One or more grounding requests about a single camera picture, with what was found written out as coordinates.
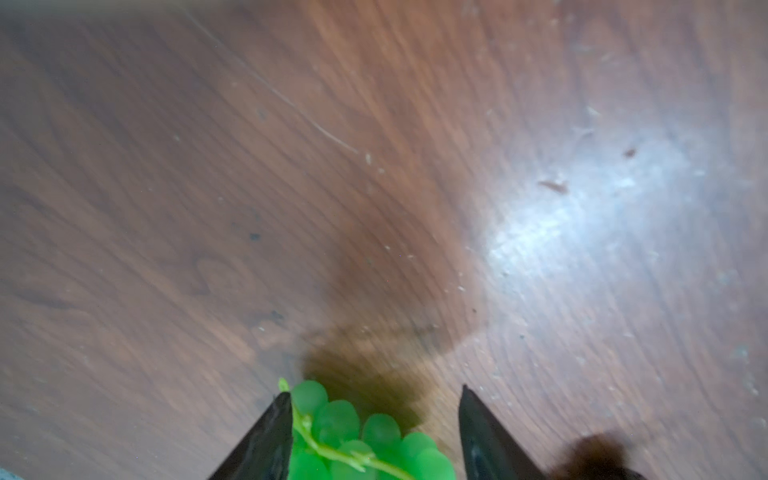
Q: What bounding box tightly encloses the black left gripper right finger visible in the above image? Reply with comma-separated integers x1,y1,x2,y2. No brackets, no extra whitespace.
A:
458,385,547,480

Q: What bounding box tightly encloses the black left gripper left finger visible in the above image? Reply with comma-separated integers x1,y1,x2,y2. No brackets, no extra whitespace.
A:
209,392,293,480

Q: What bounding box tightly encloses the green fake grape bunch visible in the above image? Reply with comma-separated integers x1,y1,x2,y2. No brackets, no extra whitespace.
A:
279,379,457,480

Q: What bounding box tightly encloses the black fake berry pair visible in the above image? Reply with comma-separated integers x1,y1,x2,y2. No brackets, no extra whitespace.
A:
548,433,646,480

